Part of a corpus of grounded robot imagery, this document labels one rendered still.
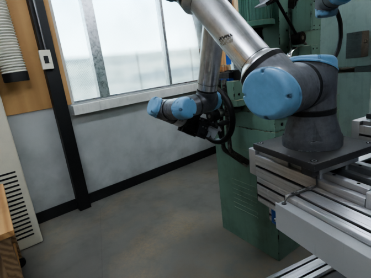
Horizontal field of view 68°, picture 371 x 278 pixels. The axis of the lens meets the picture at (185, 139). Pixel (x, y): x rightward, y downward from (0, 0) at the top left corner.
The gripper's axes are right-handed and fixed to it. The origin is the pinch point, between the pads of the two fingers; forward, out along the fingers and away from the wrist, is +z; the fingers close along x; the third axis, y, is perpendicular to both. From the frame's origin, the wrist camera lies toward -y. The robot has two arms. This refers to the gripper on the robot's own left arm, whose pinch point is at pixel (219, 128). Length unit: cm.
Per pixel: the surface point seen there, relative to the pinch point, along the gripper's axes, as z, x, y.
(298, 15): 26, 2, -68
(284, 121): 27.5, 11.0, -13.7
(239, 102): 8.9, -2.1, -15.2
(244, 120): 21.8, -7.5, -10.2
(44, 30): -64, -132, -35
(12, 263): -56, -30, 78
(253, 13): 4, -7, -58
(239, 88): 8.3, -4.1, -22.1
